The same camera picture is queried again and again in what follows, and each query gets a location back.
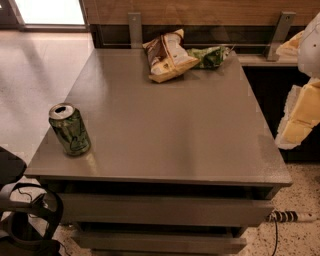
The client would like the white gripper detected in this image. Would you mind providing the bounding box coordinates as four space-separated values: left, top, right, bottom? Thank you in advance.
275 13 320 150

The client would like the brown chip bag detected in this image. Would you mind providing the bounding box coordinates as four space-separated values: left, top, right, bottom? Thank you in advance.
143 29 200 83

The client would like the green chip bag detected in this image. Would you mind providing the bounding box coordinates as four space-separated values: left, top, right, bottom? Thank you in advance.
187 46 231 70

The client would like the green soda can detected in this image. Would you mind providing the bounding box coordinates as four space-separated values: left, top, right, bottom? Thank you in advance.
49 103 91 156

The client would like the white power strip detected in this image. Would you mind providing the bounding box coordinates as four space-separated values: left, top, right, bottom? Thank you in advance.
266 209 318 223

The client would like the grey drawer cabinet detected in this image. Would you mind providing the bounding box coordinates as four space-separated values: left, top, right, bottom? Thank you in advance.
26 49 291 256

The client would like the upper grey drawer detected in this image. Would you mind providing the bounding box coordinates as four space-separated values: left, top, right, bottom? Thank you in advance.
61 194 273 227

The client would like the grey drawer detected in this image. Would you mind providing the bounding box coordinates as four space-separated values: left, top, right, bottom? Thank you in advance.
61 194 273 227
72 232 246 254

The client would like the lower grey drawer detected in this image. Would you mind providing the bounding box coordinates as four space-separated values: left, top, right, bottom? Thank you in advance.
72 232 246 254

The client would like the right metal bracket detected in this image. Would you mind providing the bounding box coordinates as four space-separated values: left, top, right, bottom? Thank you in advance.
265 11 296 62

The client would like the black power cable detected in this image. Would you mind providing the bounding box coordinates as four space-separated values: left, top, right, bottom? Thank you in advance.
270 213 280 256

